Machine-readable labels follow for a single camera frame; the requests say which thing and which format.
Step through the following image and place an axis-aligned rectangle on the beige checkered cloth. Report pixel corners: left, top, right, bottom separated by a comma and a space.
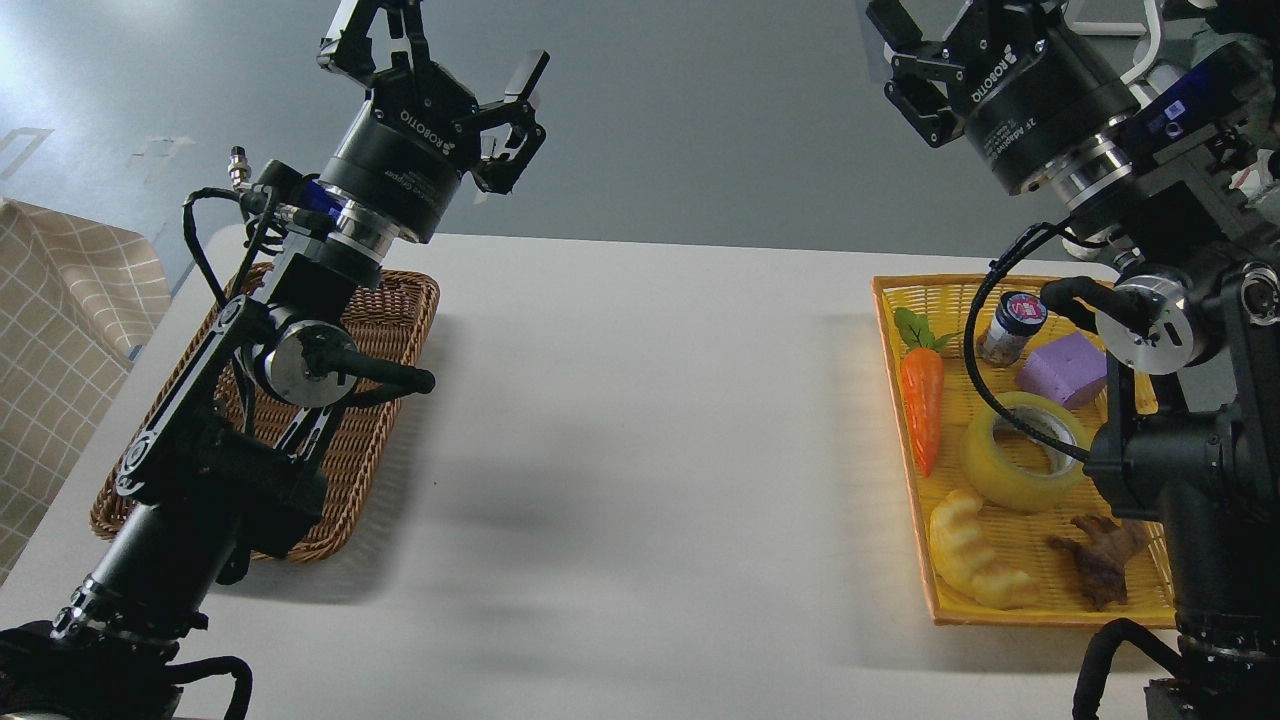
1, 199, 172, 575

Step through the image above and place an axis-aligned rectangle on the brown toy animal figure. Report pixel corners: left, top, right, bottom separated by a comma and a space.
1044, 514, 1149, 611

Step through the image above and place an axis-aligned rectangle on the purple foam block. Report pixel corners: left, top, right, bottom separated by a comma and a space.
1015, 332, 1108, 410

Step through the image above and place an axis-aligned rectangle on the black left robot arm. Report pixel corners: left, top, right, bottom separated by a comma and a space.
3, 1, 550, 719

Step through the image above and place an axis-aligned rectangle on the yellow tape roll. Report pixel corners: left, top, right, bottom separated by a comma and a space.
960, 391, 1092, 512

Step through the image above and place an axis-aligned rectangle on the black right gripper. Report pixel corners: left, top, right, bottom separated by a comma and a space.
867, 1, 1139, 195

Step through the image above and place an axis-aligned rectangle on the yellow toy croissant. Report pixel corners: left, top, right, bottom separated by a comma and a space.
927, 487, 1039, 610

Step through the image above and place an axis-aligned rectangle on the small dark-lidded jar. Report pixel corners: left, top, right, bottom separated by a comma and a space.
978, 291, 1050, 368

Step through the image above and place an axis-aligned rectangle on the orange toy carrot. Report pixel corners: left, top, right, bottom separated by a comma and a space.
892, 307, 963, 477

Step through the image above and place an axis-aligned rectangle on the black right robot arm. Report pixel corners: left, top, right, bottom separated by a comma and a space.
864, 1, 1279, 719

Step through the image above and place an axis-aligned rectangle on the brown wicker basket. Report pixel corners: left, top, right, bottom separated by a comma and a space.
90, 263, 442, 562

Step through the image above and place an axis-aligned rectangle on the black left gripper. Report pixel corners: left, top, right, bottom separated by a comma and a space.
317, 1, 550, 243

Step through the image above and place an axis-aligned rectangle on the yellow plastic basket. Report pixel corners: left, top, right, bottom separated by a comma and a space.
870, 274, 1174, 629

